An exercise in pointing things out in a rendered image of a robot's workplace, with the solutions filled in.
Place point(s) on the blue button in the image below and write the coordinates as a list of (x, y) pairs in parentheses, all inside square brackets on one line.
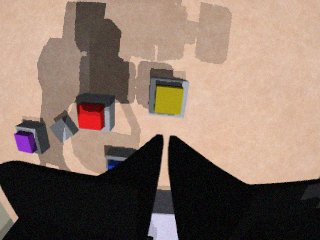
[(117, 155)]

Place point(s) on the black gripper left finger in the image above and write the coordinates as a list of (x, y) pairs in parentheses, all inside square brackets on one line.
[(118, 203)]

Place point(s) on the yellow button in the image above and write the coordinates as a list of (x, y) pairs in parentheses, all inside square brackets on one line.
[(168, 97)]

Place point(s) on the purple button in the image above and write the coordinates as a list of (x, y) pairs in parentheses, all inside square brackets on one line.
[(32, 137)]

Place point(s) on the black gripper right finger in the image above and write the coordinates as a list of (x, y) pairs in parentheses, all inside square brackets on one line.
[(211, 204)]

